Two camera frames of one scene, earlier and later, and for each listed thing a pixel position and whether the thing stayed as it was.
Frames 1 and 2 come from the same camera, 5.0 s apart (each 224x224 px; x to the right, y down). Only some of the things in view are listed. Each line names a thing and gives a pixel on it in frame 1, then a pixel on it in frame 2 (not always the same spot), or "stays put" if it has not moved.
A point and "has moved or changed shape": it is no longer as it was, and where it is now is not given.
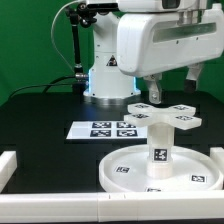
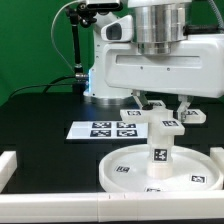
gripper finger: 191,79 → 181,112
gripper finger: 153,87 → 141,100
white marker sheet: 105,130 stays put
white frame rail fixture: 190,206 stays put
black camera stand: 82,14 stays put
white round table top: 127,170 stays put
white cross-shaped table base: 179,116 has moved or changed shape
